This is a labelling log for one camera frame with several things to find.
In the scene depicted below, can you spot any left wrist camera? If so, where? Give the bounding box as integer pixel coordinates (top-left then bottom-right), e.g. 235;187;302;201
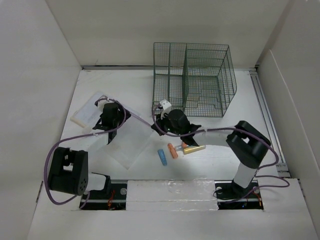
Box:
97;96;115;104

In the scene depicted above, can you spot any yellow marker pen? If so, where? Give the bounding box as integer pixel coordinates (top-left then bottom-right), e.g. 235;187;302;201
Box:
183;145;206;155

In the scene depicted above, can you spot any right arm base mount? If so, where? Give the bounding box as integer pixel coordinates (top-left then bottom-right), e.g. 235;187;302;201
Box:
212;180;264;210

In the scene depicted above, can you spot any light blue capped marker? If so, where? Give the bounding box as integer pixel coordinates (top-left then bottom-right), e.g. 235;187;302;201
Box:
174;145;184;151

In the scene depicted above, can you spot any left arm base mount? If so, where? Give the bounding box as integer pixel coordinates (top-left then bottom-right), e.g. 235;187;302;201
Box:
79;175;128;211

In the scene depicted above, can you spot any green wire mesh organizer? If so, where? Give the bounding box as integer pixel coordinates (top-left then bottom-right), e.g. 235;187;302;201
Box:
152;42;237;118

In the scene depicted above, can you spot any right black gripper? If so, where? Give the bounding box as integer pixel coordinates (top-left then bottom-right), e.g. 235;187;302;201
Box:
151;110;183;136

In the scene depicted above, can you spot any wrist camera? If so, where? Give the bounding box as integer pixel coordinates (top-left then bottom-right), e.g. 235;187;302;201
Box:
159;99;172;114
97;96;115;104

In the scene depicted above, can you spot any orange marker pen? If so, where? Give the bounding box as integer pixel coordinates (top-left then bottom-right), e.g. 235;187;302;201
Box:
167;143;179;159

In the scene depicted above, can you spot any clear zip pouch purple zipper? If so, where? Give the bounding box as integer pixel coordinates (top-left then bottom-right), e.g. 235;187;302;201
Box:
106;105;153;170

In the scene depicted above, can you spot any white notebook booklet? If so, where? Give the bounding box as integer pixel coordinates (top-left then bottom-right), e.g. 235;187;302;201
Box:
70;91;108;129

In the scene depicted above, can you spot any orange capped clear marker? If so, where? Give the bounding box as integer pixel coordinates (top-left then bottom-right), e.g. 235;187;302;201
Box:
181;142;188;148

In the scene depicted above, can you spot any aluminium rail right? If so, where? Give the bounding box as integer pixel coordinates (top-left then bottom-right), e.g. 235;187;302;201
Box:
249;70;291;178

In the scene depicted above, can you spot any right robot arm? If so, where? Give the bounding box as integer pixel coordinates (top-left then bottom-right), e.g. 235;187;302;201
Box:
151;106;271;197

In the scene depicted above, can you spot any blue marker pen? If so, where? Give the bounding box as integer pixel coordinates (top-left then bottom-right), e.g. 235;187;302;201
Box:
157;149;168;166

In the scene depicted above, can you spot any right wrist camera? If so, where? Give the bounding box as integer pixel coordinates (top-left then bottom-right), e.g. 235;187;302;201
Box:
159;99;172;114

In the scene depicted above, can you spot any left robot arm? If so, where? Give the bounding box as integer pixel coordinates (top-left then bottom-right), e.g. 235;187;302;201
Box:
43;101;131;205

